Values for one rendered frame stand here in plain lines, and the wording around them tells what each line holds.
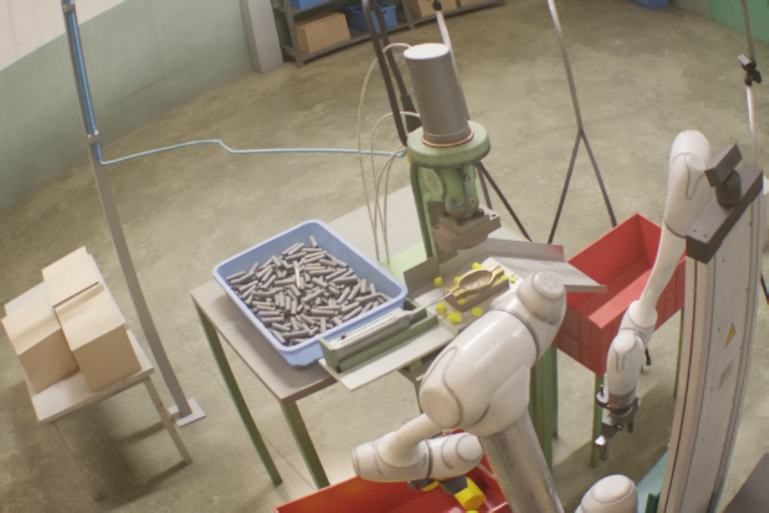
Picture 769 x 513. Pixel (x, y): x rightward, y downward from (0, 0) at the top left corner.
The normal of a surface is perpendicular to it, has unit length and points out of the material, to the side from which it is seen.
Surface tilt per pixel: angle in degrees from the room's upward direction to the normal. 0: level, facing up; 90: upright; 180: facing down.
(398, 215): 0
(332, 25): 90
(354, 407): 0
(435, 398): 85
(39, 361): 90
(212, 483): 0
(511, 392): 77
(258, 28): 90
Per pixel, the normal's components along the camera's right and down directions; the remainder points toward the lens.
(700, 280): -0.74, 0.47
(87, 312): -0.20, -0.83
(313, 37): 0.54, 0.34
